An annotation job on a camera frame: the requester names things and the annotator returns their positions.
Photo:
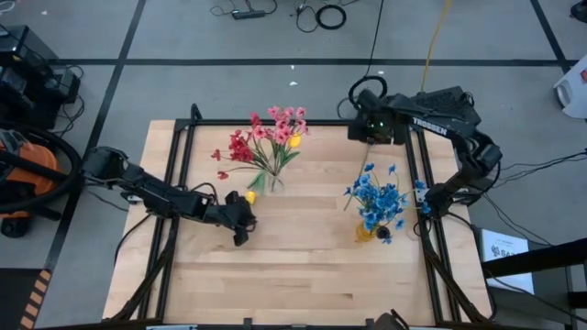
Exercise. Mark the orange vacuum cleaner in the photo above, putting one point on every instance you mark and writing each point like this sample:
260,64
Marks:
73,169

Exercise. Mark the white printed box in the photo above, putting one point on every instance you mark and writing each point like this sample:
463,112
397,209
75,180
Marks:
504,256

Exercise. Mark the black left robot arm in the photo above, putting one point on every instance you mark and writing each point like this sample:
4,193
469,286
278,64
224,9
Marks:
151,194

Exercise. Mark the pink flower bunch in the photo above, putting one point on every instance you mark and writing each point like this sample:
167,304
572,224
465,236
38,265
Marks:
282,133

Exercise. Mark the red flower bunch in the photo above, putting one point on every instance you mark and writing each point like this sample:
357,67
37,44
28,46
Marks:
239,149

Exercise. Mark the yellow artificial tulip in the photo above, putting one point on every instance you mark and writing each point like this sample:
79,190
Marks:
251,197
295,140

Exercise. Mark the hazard striped floor mat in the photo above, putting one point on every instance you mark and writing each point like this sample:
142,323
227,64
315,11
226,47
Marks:
27,298

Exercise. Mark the large blue flower bunch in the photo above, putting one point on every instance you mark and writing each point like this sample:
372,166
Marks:
376,194

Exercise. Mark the black metal table frame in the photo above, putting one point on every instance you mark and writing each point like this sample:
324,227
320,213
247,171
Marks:
298,123

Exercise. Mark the amber glass vase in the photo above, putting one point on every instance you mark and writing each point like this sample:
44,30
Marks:
363,234

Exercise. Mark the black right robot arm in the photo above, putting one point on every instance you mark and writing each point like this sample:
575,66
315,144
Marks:
458,133

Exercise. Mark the small blue flower bunch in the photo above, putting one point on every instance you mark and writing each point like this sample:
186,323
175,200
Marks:
399,223

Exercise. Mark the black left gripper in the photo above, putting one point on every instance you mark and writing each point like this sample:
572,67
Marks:
238,215

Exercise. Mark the white plastic bin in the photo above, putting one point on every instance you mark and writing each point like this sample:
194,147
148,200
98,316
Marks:
573,94

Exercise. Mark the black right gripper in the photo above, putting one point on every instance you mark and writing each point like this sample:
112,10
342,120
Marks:
378,119

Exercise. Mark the orange shop vacuum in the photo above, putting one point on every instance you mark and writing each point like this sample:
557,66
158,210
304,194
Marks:
32,169

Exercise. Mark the black metal beam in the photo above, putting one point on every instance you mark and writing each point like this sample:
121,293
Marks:
536,259

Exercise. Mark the black power strip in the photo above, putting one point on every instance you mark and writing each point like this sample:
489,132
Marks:
248,14

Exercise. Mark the black equipment stack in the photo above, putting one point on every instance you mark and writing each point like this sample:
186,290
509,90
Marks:
27,78

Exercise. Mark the clear glass vase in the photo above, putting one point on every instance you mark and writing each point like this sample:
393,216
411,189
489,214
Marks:
276,182

